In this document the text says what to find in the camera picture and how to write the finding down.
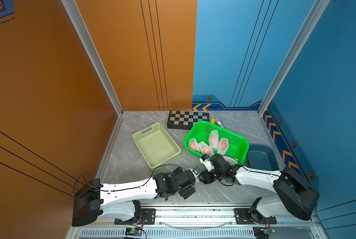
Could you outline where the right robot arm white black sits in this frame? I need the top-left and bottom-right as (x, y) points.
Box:
(200, 154), (320, 224)

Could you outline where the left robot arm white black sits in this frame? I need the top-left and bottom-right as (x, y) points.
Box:
(71, 167), (200, 227)

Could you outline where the bright green plastic basket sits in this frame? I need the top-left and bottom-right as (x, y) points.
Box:
(183, 121), (250, 165)

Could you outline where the pale green plastic basket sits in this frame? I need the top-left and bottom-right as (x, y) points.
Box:
(132, 122), (181, 169)

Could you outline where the dark teal plastic tray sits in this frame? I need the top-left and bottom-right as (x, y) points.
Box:
(246, 144), (280, 170)

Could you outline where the grey cylinder yellow tip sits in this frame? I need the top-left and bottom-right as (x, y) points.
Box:
(211, 118), (225, 128)

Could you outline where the green circuit board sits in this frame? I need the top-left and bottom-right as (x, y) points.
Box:
(124, 227), (144, 239)

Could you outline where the black white checkerboard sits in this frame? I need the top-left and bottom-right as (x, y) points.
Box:
(167, 111), (210, 130)

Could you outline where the small right circuit board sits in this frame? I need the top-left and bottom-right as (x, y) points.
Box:
(253, 227), (276, 239)

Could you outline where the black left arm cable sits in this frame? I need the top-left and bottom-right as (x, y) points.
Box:
(72, 163), (185, 207)

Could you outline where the aluminium front rail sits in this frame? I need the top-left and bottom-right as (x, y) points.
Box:
(66, 204), (328, 239)

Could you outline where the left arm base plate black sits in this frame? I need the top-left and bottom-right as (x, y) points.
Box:
(114, 208), (156, 226)

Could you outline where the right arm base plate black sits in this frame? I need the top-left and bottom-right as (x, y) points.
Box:
(234, 197), (277, 225)

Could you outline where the left aluminium corner post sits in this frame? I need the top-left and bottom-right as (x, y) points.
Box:
(62, 0), (123, 117)

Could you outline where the aluminium corner post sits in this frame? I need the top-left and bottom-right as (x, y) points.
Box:
(257, 0), (330, 117)
(62, 0), (123, 117)

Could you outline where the right aluminium corner post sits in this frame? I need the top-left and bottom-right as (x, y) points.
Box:
(257, 0), (330, 117)

